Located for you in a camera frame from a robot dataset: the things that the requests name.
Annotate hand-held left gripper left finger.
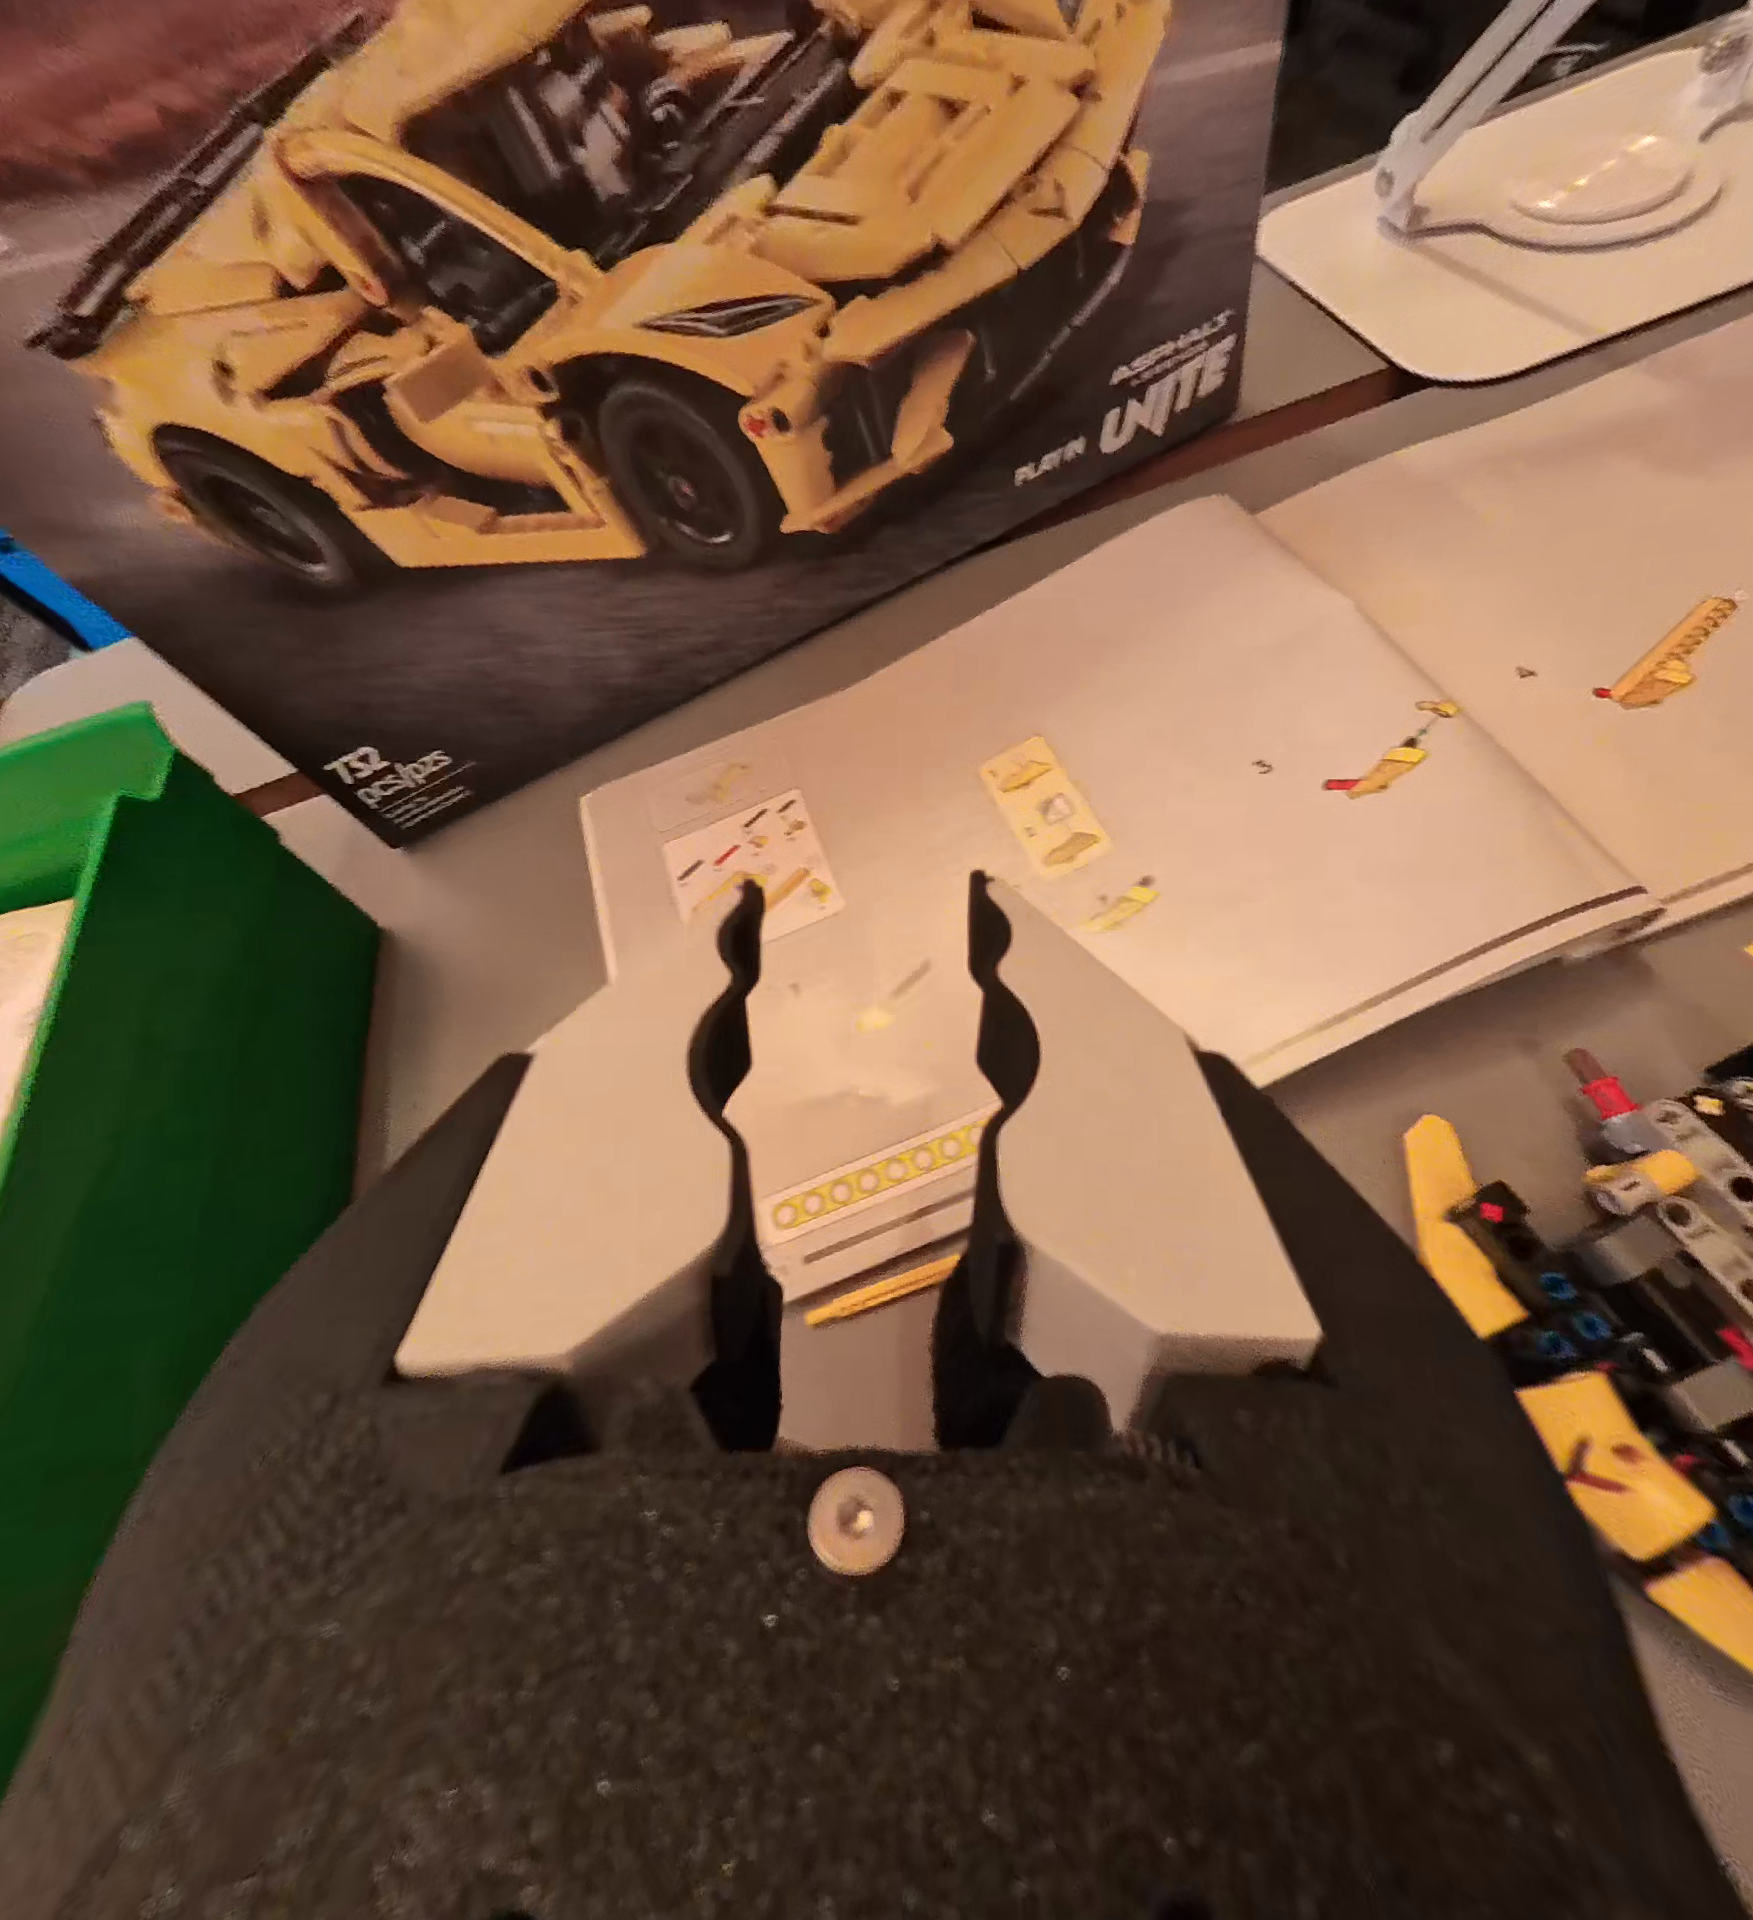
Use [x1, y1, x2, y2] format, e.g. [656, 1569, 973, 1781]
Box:
[394, 878, 788, 1412]

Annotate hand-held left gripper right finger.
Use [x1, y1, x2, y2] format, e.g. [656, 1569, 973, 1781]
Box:
[967, 869, 1326, 1430]

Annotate white jointed stand arm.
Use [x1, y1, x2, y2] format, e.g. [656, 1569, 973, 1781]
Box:
[1374, 0, 1753, 238]

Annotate yellow thin toy strip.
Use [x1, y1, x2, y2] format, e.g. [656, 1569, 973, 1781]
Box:
[804, 1255, 965, 1331]

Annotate green storage bin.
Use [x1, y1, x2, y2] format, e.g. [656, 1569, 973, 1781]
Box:
[0, 703, 384, 1920]

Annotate yellow toy car model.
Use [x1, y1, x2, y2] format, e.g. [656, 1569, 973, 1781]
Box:
[1401, 939, 1753, 1722]

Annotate dark toy box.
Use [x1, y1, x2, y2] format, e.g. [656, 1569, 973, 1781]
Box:
[0, 0, 1291, 852]

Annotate blue plastic object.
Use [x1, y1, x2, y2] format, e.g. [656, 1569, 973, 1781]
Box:
[0, 458, 130, 655]

